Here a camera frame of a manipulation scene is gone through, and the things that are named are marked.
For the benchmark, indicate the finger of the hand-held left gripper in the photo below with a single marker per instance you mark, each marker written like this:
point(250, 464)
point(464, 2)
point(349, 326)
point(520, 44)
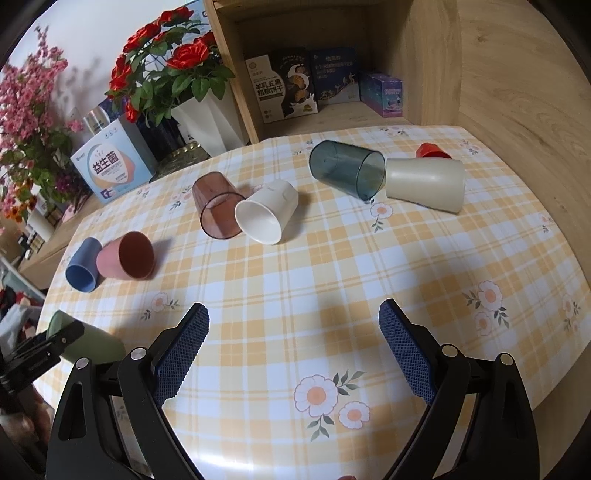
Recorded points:
point(39, 353)

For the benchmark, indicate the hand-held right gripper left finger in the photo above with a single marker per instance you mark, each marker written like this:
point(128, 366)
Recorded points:
point(183, 353)

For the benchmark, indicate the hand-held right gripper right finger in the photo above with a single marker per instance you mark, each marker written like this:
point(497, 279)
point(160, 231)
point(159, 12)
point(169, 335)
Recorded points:
point(407, 353)

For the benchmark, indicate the green cup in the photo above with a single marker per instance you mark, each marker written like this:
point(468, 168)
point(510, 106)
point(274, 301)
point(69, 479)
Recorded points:
point(94, 348)

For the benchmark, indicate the blue cup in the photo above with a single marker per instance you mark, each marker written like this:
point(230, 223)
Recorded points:
point(82, 265)

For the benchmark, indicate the pink cup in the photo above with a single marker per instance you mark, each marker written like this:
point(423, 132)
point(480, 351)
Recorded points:
point(125, 259)

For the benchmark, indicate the brown transparent cup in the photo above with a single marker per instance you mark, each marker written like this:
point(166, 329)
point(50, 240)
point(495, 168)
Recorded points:
point(214, 203)

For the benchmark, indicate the white cup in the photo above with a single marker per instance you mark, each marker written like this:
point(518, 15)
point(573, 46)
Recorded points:
point(268, 210)

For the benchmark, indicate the beige cup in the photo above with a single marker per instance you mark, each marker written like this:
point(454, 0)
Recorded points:
point(425, 183)

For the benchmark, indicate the dark teal transparent cup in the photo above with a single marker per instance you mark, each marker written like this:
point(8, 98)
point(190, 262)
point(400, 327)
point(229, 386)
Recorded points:
point(344, 167)

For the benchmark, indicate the red cup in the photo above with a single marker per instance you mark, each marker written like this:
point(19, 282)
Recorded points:
point(431, 150)

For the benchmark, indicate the pile of clothes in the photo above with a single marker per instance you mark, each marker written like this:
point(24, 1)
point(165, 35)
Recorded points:
point(16, 318)

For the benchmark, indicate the white and blue carton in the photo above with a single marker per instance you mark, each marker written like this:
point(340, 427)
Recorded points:
point(113, 164)

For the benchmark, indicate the pink blossom branches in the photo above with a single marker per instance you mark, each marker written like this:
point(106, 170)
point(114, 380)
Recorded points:
point(34, 138)

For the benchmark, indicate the white faceted vase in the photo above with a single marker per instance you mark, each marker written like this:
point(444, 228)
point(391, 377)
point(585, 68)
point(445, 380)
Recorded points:
point(210, 122)

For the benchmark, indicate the clear drinking glass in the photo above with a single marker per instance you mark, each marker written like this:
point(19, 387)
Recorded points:
point(96, 121)

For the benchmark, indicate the purple box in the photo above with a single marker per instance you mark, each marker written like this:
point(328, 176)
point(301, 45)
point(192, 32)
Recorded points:
point(382, 94)

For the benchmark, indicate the white biscuit box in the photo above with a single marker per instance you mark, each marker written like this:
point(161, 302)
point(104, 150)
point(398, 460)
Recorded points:
point(259, 90)

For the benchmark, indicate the red rose bouquet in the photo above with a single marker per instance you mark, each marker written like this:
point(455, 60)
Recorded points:
point(166, 69)

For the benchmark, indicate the dark blue box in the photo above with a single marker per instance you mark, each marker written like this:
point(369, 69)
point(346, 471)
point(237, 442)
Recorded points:
point(333, 76)

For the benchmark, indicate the wooden shelf cabinet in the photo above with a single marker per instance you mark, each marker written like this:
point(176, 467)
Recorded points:
point(461, 69)

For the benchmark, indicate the black snack box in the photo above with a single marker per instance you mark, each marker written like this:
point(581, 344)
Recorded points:
point(295, 83)

